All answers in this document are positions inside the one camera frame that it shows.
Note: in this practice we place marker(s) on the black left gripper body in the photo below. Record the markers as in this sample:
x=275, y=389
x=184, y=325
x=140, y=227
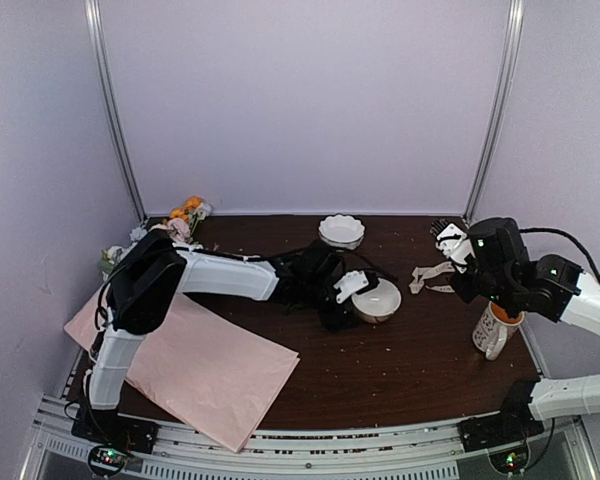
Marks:
x=334, y=322

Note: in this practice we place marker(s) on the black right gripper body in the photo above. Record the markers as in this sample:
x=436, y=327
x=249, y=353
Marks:
x=487, y=286

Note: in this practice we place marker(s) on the pink wrapping paper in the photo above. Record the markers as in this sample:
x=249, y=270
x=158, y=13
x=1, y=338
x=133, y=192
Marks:
x=205, y=371

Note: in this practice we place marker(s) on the fake flower bouquet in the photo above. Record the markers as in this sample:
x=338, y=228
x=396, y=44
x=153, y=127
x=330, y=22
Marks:
x=180, y=226

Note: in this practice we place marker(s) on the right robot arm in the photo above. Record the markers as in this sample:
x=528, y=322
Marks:
x=490, y=260

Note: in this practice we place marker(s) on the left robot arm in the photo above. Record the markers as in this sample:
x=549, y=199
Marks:
x=143, y=288

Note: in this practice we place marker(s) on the white round bowl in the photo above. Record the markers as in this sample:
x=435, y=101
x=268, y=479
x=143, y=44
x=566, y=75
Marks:
x=378, y=305

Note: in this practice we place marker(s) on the floral mug orange inside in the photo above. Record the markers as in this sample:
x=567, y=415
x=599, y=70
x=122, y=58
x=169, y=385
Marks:
x=494, y=329

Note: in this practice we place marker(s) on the beige printed ribbon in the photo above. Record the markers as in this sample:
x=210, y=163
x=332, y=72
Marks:
x=422, y=275

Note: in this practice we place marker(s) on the white scalloped dish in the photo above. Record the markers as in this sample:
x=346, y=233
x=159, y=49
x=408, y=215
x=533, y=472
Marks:
x=342, y=231

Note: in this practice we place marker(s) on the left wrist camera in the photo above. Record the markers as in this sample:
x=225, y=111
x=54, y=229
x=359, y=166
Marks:
x=354, y=282

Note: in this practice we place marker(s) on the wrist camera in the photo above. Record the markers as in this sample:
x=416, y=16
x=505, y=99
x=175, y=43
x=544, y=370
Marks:
x=354, y=282
x=452, y=242

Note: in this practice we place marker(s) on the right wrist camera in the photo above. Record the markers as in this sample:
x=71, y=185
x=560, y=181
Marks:
x=452, y=242

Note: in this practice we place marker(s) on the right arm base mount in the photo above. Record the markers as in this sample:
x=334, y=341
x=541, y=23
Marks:
x=505, y=439

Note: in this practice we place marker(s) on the aluminium front rail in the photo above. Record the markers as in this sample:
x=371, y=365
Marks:
x=422, y=451

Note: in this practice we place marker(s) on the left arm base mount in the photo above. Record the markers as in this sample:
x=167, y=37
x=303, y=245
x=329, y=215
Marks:
x=117, y=440

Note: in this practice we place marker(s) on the right aluminium corner post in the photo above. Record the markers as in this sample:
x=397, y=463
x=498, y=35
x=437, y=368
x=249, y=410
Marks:
x=507, y=69

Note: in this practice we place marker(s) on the aluminium corner post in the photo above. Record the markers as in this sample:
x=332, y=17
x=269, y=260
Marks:
x=96, y=32
x=507, y=69

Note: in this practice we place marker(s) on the left aluminium corner post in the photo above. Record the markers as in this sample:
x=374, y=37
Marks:
x=96, y=32

